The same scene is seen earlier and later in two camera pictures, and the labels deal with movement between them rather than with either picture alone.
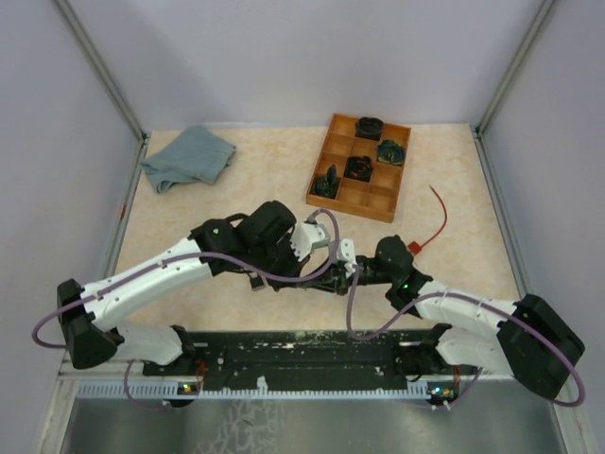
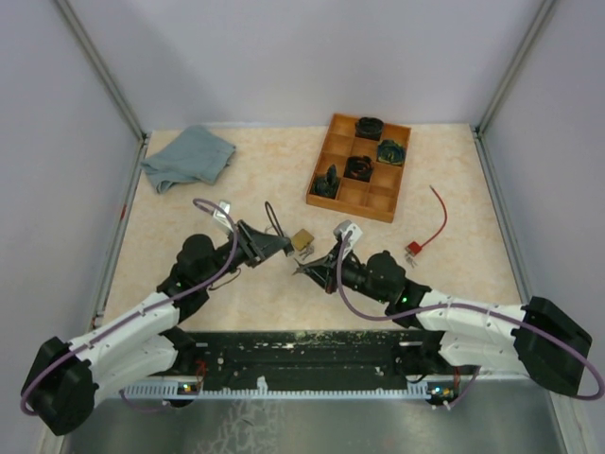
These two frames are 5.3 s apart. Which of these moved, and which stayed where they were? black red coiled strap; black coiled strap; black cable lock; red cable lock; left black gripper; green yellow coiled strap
Moved: left black gripper; black cable lock
Stayed: green yellow coiled strap; red cable lock; black red coiled strap; black coiled strap
